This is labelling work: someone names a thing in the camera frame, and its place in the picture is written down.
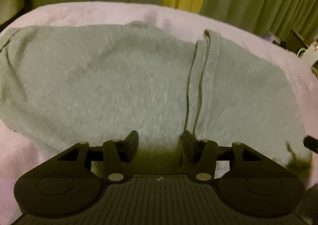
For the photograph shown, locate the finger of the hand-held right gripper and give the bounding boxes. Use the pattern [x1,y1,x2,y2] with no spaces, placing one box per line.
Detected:
[303,136,318,152]

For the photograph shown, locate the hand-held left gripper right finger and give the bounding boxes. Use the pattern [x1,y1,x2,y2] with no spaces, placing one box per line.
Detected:
[181,131,264,183]

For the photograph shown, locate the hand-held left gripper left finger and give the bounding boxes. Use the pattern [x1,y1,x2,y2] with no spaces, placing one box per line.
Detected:
[57,131,139,183]

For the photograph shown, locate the grey sweatpants with white drawstring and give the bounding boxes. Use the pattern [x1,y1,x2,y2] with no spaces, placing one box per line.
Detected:
[0,22,311,169]

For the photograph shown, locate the white box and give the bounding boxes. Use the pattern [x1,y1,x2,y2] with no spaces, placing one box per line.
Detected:
[302,46,318,67]

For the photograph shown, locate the dark cabinet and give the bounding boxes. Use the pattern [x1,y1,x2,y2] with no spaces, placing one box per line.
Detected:
[289,30,311,54]

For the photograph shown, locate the pink item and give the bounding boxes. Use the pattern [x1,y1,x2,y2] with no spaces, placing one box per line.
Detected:
[264,31,282,42]

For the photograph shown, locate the pink bed blanket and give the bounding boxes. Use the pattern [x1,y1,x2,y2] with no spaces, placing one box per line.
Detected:
[0,1,318,218]

